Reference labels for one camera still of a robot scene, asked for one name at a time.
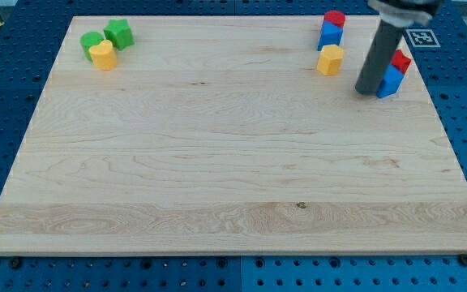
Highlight grey robot end-effector flange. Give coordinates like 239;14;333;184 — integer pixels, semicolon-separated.
367;0;443;27

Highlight red cylinder block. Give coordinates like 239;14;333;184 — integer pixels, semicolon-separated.
323;10;346;28

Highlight yellow heart block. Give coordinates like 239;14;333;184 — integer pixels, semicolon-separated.
88;40;118;71

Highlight red star block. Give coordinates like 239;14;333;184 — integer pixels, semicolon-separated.
391;49;412;75

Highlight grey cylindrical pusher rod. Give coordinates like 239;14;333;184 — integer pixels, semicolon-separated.
355;20;404;96

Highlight blue cube block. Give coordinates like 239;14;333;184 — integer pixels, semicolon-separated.
376;64;404;98

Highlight blue triangle block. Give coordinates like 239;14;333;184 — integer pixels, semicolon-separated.
317;21;343;51

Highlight light wooden board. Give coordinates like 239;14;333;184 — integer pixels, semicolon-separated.
0;15;467;257

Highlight yellow hexagon block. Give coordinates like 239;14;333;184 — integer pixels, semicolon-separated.
317;45;345;75

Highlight green cylinder block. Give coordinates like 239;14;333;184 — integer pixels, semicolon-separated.
79;31;104;62

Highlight white fiducial marker tag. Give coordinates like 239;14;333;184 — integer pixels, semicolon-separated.
406;28;440;48

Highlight green star block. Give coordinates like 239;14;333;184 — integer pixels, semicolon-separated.
104;19;135;50

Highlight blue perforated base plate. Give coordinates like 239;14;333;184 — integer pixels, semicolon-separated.
0;1;467;291

